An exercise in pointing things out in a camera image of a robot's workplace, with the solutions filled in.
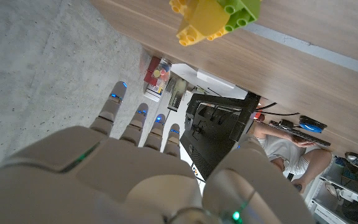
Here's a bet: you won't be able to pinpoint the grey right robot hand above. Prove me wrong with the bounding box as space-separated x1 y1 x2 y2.
0 81 315 224

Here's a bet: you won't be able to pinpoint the white labelled canister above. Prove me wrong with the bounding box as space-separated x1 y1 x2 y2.
143 83 164 103

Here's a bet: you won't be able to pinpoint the black equipment cabinet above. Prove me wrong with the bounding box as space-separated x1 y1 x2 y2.
179 102 245 181

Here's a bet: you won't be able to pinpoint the dark glass jar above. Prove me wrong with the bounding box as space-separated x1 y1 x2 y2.
167 77 188 113

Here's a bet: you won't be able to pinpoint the white paper sheets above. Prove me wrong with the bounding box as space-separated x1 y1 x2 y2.
170 63 249 100

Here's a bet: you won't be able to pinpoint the white rectangular box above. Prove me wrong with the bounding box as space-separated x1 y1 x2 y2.
196 69 236 90

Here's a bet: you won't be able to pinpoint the person in white shirt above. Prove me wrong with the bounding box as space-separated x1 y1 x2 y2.
252 120 333 194

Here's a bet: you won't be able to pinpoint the yellow green lego stack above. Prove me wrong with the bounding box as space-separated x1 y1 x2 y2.
168 0 262 47

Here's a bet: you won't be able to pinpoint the black keyboard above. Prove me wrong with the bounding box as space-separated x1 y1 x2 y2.
268 119 332 147

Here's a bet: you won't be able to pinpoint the white shelf cabinet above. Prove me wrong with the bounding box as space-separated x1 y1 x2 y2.
305 154 358 224

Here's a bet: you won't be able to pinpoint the grey tape strip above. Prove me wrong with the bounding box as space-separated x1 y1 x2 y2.
242 23 358 80

